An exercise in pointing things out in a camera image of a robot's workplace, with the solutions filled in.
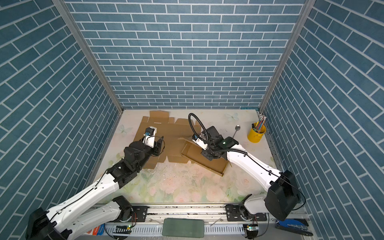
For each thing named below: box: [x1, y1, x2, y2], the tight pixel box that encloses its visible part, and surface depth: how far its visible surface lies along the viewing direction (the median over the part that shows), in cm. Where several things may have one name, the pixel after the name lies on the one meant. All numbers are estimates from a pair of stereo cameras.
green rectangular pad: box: [162, 218, 205, 238], surface depth 71 cm
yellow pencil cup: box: [247, 122, 267, 144], surface depth 98 cm
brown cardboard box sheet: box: [178, 138, 230, 177], surface depth 91 cm
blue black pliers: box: [275, 218, 313, 237], surface depth 71 cm
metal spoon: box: [232, 124, 241, 139], surface depth 110 cm
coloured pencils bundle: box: [255, 115, 267, 133], surface depth 98 cm
